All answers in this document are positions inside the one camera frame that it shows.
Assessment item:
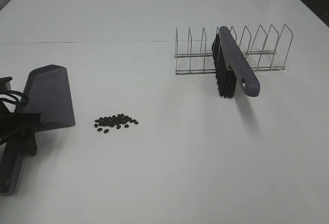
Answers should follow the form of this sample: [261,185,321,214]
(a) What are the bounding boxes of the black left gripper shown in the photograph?
[1,77,41,156]

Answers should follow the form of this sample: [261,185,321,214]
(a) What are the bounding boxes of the grey plastic dustpan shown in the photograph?
[1,65,75,196]

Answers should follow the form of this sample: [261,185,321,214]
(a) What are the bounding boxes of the pile of coffee beans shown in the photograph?
[94,113,139,134]

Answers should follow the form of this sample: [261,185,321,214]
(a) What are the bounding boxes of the grey hand brush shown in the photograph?
[212,26,260,98]

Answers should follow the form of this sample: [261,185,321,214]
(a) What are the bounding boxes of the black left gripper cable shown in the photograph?
[0,91,28,108]

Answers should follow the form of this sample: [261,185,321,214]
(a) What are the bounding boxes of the metal wire rack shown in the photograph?
[173,24,295,75]

